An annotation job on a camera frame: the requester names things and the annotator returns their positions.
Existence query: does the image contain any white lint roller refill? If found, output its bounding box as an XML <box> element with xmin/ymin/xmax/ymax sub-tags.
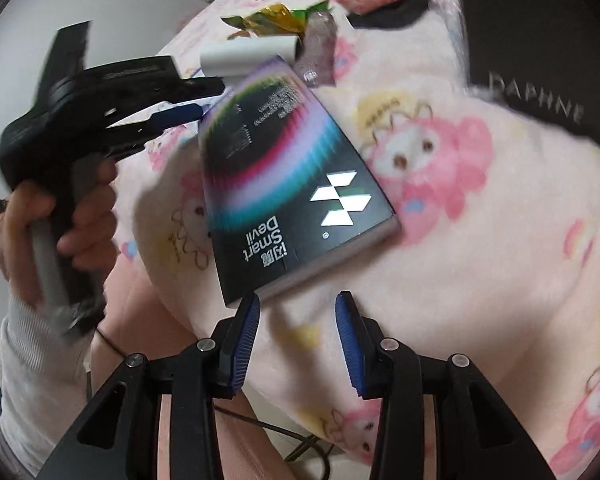
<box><xmin>200</xmin><ymin>35</ymin><xmax>300</xmax><ymax>77</ymax></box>

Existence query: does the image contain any grey left sleeve forearm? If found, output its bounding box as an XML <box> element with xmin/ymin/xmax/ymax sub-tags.
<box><xmin>0</xmin><ymin>296</ymin><xmax>93</xmax><ymax>479</ymax></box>

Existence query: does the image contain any person's left hand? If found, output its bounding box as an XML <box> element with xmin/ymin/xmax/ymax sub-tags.
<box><xmin>0</xmin><ymin>159</ymin><xmax>118</xmax><ymax>308</ymax></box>

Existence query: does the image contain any black Smart Devil box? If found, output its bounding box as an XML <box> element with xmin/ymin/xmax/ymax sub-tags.
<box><xmin>198</xmin><ymin>58</ymin><xmax>399</xmax><ymax>308</ymax></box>

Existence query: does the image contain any pink cartoon print blanket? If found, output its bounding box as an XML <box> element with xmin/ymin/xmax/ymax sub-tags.
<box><xmin>103</xmin><ymin>0</ymin><xmax>600</xmax><ymax>479</ymax></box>

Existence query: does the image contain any black flat card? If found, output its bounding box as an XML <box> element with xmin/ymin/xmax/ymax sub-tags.
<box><xmin>347</xmin><ymin>0</ymin><xmax>430</xmax><ymax>30</ymax></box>

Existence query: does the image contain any green yellow snack wrapper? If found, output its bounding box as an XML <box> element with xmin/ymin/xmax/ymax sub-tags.
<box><xmin>221</xmin><ymin>0</ymin><xmax>329</xmax><ymax>37</ymax></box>

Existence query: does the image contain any mauve small sachet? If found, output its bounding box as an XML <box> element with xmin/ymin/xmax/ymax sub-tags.
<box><xmin>294</xmin><ymin>11</ymin><xmax>337</xmax><ymax>88</ymax></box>

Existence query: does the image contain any black open storage box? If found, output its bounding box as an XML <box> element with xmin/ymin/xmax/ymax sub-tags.
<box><xmin>460</xmin><ymin>0</ymin><xmax>600</xmax><ymax>144</ymax></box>

